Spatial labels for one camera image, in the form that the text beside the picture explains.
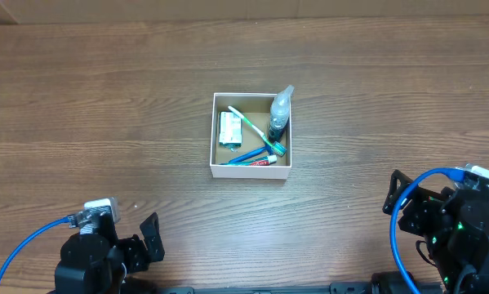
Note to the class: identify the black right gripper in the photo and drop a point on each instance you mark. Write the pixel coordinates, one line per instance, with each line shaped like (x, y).
(424, 205)

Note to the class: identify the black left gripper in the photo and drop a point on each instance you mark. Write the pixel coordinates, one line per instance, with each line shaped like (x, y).
(138, 259)

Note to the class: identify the green toothbrush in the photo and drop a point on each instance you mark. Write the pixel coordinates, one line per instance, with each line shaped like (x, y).
(276, 147)

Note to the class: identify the green white soap packet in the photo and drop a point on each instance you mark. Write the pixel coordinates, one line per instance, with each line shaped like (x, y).
(230, 131)

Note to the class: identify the teal toothpaste tube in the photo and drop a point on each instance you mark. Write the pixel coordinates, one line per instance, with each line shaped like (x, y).
(248, 161)

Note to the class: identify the blue disposable razor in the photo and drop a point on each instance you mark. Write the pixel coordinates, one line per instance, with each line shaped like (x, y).
(252, 154)

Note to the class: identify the clear pump bottle dark liquid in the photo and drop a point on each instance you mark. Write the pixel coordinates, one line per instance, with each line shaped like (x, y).
(280, 113)

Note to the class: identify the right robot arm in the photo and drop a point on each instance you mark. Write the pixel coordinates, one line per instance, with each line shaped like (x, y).
(448, 209)

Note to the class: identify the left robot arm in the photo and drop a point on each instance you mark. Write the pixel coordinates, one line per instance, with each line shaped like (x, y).
(96, 260)

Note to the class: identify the white cardboard box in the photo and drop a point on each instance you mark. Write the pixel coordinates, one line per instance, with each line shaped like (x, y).
(256, 107)

